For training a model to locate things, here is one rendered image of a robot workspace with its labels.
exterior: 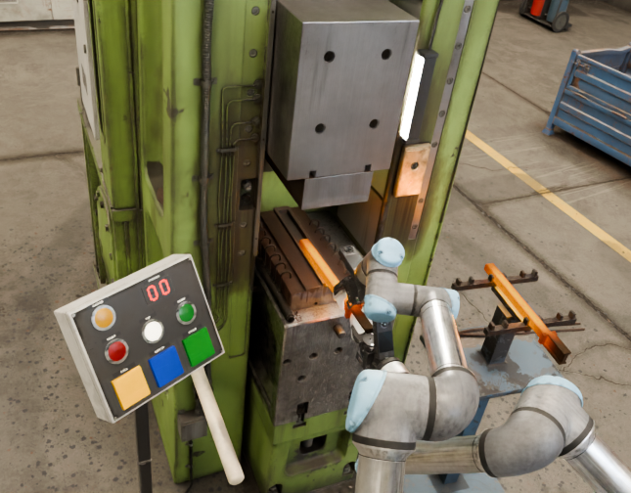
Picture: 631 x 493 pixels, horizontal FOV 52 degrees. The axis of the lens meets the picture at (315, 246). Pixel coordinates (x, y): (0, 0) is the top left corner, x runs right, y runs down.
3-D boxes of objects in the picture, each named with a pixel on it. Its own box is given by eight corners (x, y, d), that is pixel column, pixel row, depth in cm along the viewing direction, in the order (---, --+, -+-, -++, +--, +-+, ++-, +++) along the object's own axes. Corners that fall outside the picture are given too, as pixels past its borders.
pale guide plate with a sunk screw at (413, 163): (420, 194, 203) (431, 145, 194) (395, 198, 200) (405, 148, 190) (417, 191, 205) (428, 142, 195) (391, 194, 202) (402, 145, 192)
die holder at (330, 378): (376, 400, 228) (399, 303, 202) (273, 427, 213) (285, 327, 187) (313, 298, 268) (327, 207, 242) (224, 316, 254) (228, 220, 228)
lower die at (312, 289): (349, 299, 201) (353, 277, 196) (289, 311, 193) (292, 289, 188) (298, 224, 231) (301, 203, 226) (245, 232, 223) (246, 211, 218)
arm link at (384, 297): (413, 315, 150) (415, 272, 155) (365, 309, 149) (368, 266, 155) (407, 328, 157) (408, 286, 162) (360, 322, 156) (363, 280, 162)
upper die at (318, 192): (368, 201, 180) (374, 171, 175) (300, 210, 172) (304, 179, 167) (309, 133, 210) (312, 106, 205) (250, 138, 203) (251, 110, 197)
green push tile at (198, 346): (216, 353, 167) (206, 327, 165) (193, 367, 162) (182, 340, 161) (211, 352, 169) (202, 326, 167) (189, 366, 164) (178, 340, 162)
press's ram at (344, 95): (417, 166, 180) (450, 20, 156) (287, 181, 165) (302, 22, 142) (351, 103, 210) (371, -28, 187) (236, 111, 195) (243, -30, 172)
